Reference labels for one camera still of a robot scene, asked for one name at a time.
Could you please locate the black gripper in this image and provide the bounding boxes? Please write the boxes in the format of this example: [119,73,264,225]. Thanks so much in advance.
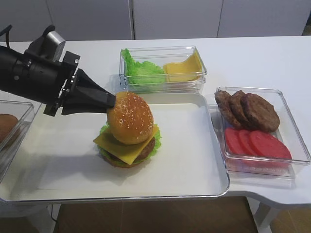
[23,51,116,117]

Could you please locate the sesame top bun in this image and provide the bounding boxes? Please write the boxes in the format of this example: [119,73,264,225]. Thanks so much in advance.
[107,92,154,145]

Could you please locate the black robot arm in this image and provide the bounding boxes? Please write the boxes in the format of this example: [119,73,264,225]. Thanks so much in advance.
[0,46,116,117]

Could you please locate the green lettuce leaf on burger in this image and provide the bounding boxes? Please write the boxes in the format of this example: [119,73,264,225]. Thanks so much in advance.
[94,125,161,168]

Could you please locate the green lettuce leaves in box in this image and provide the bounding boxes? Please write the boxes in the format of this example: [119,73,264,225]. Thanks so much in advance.
[121,49,166,84]

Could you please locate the yellow cheese slice on burger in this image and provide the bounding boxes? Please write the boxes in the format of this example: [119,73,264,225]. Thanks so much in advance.
[93,124,161,165]

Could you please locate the clear box lettuce and cheese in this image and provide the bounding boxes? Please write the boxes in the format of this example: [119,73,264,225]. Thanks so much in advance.
[119,46,207,93]

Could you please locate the yellow cheese slices stack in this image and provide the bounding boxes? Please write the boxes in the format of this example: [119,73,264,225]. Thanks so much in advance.
[163,51,202,82]

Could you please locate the clear box for buns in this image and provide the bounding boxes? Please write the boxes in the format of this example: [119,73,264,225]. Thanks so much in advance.
[0,100,35,180]

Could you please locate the plain smooth bun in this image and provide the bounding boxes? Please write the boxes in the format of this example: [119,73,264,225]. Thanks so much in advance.
[0,114,18,143]

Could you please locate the bottom burger bun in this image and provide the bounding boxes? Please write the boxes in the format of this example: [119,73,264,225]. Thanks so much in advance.
[101,151,148,168]

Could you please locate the brown patty on burger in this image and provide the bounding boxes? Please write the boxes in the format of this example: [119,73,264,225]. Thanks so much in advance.
[106,137,156,162]

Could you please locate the white rectangular serving tray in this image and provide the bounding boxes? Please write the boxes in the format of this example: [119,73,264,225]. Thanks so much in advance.
[0,93,230,202]

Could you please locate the brown patty left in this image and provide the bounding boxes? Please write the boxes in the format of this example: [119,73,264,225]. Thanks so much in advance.
[214,90,242,130]

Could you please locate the brown patty middle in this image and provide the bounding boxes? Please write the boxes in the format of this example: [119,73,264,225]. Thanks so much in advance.
[229,90,253,130]

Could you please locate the red tomato slice left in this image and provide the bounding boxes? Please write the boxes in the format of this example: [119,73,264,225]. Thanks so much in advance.
[225,128,246,155]

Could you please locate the red tomato slice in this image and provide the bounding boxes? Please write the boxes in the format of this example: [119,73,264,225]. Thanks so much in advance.
[238,130,257,156]
[249,131,292,160]
[225,128,246,155]

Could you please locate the red tomato slice middle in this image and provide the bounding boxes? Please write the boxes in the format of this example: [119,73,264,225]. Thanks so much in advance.
[238,130,257,156]

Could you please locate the clear box patties and tomatoes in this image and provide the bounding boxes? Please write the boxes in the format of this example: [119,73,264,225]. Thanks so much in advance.
[212,87,311,178]

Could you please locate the brown patty right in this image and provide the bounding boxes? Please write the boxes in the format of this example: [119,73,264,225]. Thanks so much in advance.
[241,93,280,133]

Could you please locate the red tomato slice right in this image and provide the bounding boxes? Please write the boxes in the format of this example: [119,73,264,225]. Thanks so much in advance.
[249,131,292,160]

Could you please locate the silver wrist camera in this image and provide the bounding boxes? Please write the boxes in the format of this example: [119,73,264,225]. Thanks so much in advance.
[24,25,66,62]

